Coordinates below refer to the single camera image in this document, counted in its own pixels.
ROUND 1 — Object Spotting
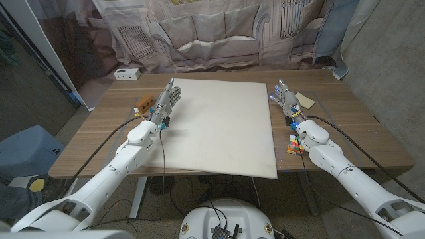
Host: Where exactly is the person's dark trouser leg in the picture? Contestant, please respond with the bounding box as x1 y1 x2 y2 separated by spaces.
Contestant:
0 181 46 222

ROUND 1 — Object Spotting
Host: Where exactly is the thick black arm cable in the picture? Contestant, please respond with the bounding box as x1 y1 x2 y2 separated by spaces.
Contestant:
61 115 144 197
307 114 425 204

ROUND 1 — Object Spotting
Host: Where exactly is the small beige foam piece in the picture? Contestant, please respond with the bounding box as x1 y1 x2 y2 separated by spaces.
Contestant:
294 92 315 110

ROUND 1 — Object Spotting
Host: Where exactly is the brown brick block with holes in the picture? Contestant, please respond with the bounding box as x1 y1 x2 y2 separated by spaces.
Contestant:
135 93 156 114

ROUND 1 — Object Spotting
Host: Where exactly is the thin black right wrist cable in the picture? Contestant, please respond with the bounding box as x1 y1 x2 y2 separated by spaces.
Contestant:
294 127 404 237

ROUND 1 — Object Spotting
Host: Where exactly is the blue-grey plastic bin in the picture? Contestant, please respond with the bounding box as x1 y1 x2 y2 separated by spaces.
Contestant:
0 125 66 180

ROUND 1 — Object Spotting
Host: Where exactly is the multicolour rubik's cube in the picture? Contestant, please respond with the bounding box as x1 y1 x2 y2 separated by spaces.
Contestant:
286 134 305 156

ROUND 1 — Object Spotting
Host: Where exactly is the thin black left wrist cable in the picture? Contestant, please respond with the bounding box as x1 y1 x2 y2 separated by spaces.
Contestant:
159 127 167 195

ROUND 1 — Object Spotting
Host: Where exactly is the white power strip box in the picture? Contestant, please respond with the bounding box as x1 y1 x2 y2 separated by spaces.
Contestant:
113 68 141 81

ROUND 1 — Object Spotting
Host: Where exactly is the white partition panel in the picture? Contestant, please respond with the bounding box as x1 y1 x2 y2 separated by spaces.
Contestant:
0 0 97 112

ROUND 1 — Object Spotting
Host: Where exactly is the black floor cable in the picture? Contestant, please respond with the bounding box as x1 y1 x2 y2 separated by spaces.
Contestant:
169 177 200 217
82 198 164 233

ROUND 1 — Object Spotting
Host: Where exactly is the white fabric sheet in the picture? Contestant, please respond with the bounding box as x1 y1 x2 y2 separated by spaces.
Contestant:
331 0 381 80

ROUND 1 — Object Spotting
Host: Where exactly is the black device on torso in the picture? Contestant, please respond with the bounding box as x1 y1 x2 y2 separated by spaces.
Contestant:
211 224 240 239

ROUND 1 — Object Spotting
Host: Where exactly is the printed sofa room backdrop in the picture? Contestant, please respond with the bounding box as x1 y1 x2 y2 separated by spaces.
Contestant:
25 0 363 111

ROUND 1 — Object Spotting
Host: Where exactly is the white table leg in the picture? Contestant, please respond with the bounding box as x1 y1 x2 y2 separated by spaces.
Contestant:
129 175 149 220

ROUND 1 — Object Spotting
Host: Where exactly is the large white foam pad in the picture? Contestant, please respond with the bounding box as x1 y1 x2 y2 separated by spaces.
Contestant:
145 78 278 180

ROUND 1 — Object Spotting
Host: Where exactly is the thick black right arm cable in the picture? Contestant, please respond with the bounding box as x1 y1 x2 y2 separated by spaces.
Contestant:
307 114 425 204

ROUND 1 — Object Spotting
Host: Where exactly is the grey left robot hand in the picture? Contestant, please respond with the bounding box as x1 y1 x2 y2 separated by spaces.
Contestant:
148 77 183 129

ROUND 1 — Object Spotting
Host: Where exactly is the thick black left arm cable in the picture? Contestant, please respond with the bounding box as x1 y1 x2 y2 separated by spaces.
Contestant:
61 115 144 197

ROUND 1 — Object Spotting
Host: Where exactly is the white robot torso base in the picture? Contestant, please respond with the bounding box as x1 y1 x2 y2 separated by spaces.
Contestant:
179 198 276 239

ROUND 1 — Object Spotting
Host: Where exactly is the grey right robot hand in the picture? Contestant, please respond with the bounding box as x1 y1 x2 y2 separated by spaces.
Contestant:
269 78 306 124

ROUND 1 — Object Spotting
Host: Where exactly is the round black floor fan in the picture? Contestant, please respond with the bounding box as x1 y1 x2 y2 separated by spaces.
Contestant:
148 175 175 196

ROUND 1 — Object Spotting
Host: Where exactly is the white box with yellow disc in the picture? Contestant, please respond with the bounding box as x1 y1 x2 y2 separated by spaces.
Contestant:
9 174 50 193

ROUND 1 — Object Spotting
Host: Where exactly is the grey table leg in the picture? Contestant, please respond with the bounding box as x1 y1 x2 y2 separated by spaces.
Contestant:
297 171 320 216

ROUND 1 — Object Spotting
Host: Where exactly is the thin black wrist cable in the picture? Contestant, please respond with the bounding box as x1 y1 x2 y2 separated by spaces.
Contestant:
294 127 404 237
159 127 167 195

